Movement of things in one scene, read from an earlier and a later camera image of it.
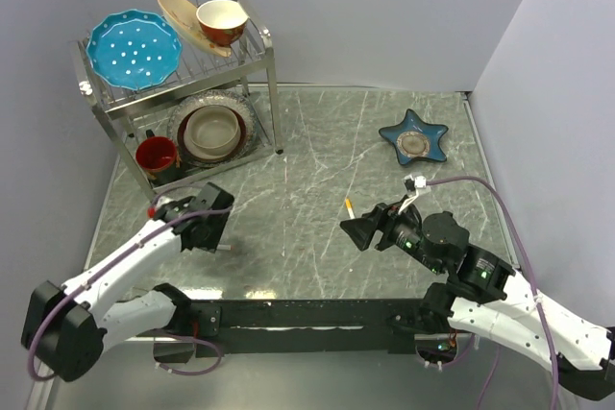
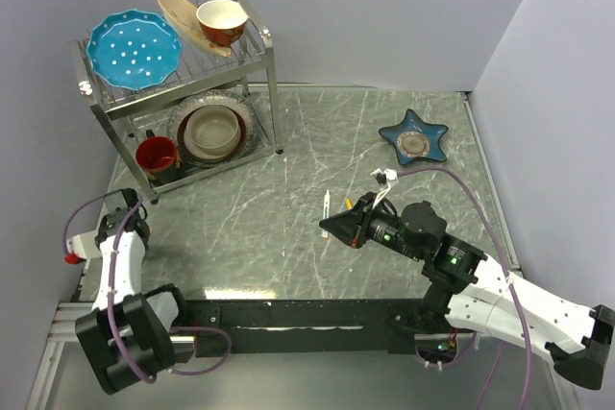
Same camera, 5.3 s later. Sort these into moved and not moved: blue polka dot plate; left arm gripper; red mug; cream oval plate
Moved: left arm gripper
Not moved: blue polka dot plate; red mug; cream oval plate
